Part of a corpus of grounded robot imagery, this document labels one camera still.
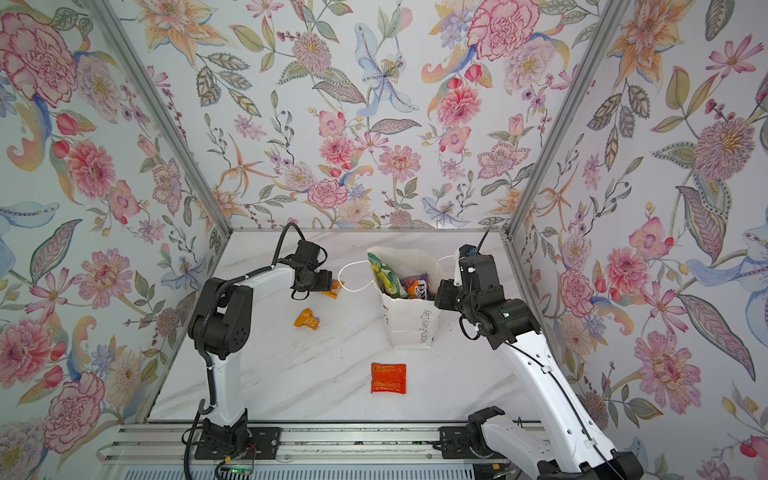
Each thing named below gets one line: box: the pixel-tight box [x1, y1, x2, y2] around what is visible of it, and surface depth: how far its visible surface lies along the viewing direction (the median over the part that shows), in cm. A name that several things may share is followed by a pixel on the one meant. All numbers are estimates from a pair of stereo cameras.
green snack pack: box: [367, 252, 404, 298], surface depth 80 cm
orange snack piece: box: [294, 308, 320, 331], surface depth 97 cm
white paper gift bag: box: [337, 247, 459, 349], surface depth 83 cm
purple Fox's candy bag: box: [400, 272, 431, 300], surface depth 88 cm
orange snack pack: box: [407, 280, 427, 300], surface depth 85 cm
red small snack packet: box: [371, 362, 407, 395], surface depth 86 cm
